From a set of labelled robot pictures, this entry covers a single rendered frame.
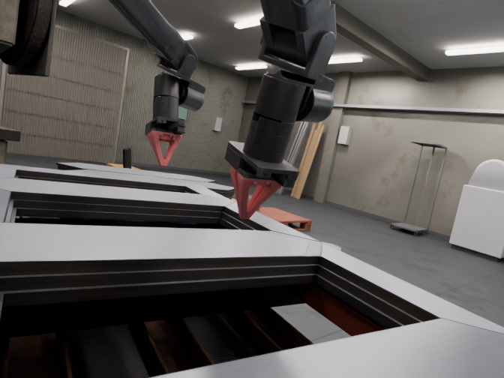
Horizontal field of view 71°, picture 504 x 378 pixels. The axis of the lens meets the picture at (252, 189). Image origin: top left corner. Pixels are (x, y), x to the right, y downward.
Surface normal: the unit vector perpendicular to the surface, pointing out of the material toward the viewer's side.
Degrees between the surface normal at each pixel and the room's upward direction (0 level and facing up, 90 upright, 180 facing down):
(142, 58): 90
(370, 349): 0
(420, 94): 90
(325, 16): 106
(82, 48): 90
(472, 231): 90
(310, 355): 0
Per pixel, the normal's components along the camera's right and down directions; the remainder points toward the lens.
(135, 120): 0.65, 0.21
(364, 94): -0.74, -0.06
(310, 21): 0.67, 0.52
